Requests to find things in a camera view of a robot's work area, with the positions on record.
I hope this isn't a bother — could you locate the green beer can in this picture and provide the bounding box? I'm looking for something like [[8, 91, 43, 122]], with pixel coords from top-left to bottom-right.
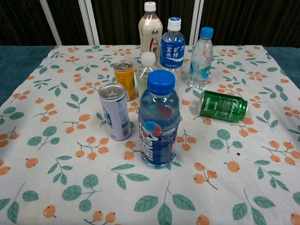
[[199, 90, 248, 123]]

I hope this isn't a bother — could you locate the blue sports drink bottle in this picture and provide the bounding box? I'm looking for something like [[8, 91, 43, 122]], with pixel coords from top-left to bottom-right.
[[138, 69, 180, 170]]

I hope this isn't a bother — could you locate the white and blue can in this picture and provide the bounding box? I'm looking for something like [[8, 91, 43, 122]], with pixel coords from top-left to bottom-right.
[[98, 82, 132, 142]]

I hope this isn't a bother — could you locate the orange drink can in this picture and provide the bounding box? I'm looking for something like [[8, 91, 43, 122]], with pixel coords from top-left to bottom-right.
[[113, 60, 136, 102]]

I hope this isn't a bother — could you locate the small clear bottle white cap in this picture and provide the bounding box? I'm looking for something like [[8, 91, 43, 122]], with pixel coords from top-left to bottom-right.
[[136, 52, 160, 99]]

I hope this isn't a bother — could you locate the water bottle blue label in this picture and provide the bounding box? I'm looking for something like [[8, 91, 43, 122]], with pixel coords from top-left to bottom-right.
[[159, 16, 187, 72]]

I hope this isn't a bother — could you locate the clear water bottle blue cap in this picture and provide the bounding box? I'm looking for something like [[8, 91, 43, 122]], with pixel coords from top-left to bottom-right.
[[187, 27, 214, 89]]

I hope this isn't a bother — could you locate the milk tea bottle white cap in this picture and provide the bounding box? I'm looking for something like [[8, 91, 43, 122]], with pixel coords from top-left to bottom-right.
[[138, 1, 164, 57]]

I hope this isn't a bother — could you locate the floral orange leaf tablecloth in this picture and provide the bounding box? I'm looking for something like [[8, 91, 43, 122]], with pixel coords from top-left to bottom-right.
[[0, 44, 300, 225]]

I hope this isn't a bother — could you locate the white frame post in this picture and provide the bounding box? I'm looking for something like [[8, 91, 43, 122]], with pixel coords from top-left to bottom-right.
[[39, 0, 62, 46], [77, 0, 100, 46], [189, 0, 204, 46]]

